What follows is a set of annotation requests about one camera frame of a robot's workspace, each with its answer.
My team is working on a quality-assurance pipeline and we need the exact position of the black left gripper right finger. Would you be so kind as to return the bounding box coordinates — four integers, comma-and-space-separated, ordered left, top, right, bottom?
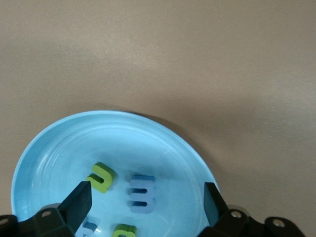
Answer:
201, 182, 251, 237

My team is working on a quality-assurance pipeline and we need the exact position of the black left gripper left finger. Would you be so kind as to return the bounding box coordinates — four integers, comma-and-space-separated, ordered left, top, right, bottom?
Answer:
18, 181, 93, 237

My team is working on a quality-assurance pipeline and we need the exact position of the blue letter x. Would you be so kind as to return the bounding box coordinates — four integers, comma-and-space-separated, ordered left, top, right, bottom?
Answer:
75, 217, 102, 237

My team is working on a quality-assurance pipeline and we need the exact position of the green letter u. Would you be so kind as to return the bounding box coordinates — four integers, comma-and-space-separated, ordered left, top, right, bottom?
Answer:
85, 161, 116, 194

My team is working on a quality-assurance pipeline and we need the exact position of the green letter b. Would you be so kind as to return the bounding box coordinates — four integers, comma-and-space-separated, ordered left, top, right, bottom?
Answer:
113, 224, 137, 237

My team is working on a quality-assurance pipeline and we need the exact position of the blue letter m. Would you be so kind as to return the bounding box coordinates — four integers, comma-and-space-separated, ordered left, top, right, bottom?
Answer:
125, 174, 157, 215

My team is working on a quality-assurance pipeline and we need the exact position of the blue plate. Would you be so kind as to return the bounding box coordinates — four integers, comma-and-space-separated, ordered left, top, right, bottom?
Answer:
11, 110, 221, 237

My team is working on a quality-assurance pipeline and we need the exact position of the brown table cover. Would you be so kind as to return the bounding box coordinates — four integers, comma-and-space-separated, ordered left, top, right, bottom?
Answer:
0, 0, 316, 237

